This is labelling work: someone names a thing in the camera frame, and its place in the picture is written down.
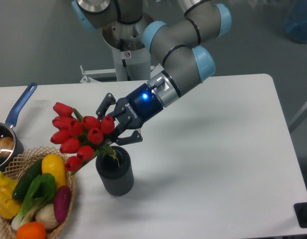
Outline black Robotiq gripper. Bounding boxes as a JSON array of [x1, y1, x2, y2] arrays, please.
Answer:
[[96, 84, 163, 146]]

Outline red tulip bouquet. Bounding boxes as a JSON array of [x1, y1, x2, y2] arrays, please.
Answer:
[[50, 102, 120, 174]]

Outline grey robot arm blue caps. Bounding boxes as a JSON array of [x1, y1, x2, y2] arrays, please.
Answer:
[[72, 0, 232, 145]]

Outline dark grey ribbed vase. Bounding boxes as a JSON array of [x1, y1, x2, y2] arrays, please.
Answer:
[[96, 146, 134, 196]]

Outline yellow squash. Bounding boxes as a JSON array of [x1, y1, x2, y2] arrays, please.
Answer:
[[42, 154, 67, 190]]

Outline purple eggplant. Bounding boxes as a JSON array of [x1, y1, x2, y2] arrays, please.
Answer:
[[53, 185, 72, 223]]

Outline green cucumber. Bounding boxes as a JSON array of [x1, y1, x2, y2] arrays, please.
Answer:
[[12, 159, 42, 200]]

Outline green bok choy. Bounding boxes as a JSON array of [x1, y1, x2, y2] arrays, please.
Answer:
[[11, 173, 56, 231]]

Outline bread roll in saucepan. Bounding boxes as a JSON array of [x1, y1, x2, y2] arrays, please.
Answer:
[[0, 137, 14, 158]]

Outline beige garlic bulb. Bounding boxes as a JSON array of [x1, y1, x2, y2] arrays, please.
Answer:
[[35, 203, 60, 230]]

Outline orange fruit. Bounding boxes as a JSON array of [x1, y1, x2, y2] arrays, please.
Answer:
[[16, 222, 47, 239]]

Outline yellow bell pepper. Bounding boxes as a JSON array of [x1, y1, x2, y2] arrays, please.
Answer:
[[0, 171, 22, 220]]

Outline blue bag on floor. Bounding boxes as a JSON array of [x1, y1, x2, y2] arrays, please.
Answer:
[[283, 0, 307, 44]]

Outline black device at table edge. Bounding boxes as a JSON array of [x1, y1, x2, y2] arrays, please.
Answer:
[[294, 202, 307, 228]]

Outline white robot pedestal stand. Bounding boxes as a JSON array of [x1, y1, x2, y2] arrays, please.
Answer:
[[81, 13, 155, 83]]

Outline saucepan with blue handle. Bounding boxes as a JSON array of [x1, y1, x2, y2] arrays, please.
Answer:
[[0, 83, 37, 171]]

